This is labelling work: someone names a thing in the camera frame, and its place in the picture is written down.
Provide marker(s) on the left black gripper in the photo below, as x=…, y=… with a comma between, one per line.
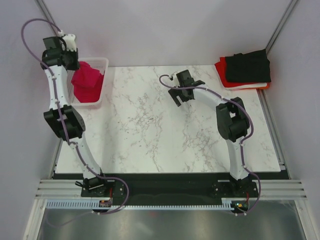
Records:
x=75, y=55

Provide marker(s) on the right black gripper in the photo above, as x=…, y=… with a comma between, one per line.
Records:
x=175, y=92

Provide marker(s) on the crimson red t shirt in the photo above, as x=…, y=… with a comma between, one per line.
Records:
x=87, y=83

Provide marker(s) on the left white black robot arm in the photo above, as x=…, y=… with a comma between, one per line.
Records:
x=64, y=120

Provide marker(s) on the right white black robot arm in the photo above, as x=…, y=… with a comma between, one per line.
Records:
x=233, y=124

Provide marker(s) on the folded black t shirt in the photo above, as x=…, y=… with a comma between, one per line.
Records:
x=252, y=67

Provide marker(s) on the folded white t shirt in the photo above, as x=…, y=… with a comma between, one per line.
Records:
x=247, y=86

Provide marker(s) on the folded orange t shirt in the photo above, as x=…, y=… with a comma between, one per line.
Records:
x=266, y=86

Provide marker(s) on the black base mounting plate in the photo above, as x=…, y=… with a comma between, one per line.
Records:
x=170, y=188

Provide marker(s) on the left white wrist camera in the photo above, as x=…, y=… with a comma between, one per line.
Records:
x=70, y=41

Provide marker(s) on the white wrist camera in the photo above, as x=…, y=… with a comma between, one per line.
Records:
x=70, y=41
x=173, y=76

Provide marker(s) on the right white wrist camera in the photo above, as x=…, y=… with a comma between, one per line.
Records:
x=173, y=76

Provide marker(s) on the left aluminium corner post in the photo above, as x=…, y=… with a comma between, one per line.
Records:
x=53, y=27

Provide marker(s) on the aluminium corner post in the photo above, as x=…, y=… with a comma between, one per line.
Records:
x=281, y=24
x=53, y=27

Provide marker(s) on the right aluminium corner post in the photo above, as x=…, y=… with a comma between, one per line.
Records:
x=281, y=24

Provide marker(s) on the aluminium front frame rail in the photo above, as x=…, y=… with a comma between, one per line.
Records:
x=270, y=190

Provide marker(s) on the white slotted cable duct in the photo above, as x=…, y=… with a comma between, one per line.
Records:
x=107, y=204

